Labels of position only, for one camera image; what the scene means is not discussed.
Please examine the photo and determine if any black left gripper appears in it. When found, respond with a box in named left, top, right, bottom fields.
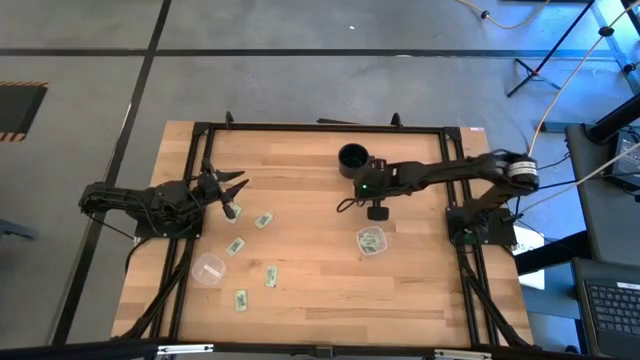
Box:
left=188, top=158, right=251, bottom=221

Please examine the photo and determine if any clear plastic container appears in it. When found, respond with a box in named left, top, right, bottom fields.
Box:
left=191, top=252, right=228, bottom=287
left=355, top=225, right=389, bottom=257

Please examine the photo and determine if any black table frame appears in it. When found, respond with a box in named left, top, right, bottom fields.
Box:
left=112, top=110, right=534, bottom=351

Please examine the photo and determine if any hazard-striped floor hatch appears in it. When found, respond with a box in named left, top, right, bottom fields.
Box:
left=0, top=81, right=50, bottom=143

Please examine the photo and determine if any black camera cable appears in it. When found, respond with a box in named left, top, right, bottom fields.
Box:
left=336, top=196, right=371, bottom=214

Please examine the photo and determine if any white cable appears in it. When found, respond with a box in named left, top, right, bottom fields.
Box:
left=519, top=144, right=640, bottom=216

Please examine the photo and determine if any grey chair base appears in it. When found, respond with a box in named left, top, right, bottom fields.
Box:
left=0, top=218, right=40, bottom=242

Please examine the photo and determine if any black cup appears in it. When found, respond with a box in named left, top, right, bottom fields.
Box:
left=337, top=142, right=371, bottom=180

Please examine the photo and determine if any black tripod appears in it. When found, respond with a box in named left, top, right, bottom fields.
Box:
left=506, top=0, right=599, bottom=99

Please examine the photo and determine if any black keyboard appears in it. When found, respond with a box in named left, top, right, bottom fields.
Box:
left=572, top=257, right=640, bottom=360

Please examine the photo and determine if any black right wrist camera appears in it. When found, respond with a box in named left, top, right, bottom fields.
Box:
left=353, top=171, right=375, bottom=199

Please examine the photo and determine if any cream cable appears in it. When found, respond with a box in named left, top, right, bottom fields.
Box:
left=526, top=0, right=640, bottom=157
left=457, top=0, right=551, bottom=30

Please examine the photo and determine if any white paper sheet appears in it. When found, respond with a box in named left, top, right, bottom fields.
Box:
left=513, top=225, right=547, bottom=291

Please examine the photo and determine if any black crossbar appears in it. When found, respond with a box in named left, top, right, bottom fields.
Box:
left=0, top=338, right=640, bottom=360

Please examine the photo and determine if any silver bracket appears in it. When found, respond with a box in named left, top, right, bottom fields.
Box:
left=156, top=343, right=215, bottom=356
left=433, top=348, right=494, bottom=360

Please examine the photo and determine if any black pole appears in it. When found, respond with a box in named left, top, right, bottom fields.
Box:
left=584, top=92, right=640, bottom=145

